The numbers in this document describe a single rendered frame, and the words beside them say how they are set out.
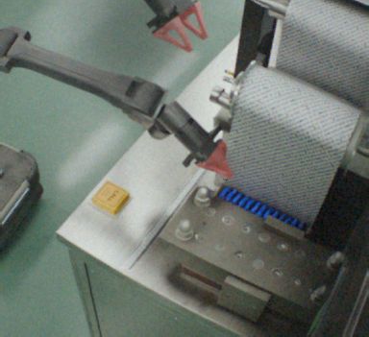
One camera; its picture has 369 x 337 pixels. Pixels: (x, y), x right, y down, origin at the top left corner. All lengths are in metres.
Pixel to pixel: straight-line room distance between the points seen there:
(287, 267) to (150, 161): 0.51
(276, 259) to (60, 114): 1.97
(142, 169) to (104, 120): 1.45
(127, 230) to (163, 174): 0.20
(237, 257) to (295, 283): 0.14
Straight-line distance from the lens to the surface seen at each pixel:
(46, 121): 2.81
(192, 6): 1.03
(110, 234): 1.22
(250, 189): 1.13
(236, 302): 1.08
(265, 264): 1.05
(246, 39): 1.32
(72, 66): 1.12
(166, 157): 1.37
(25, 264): 2.26
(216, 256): 1.04
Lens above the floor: 1.92
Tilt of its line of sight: 47 degrees down
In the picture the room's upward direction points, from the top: 6 degrees clockwise
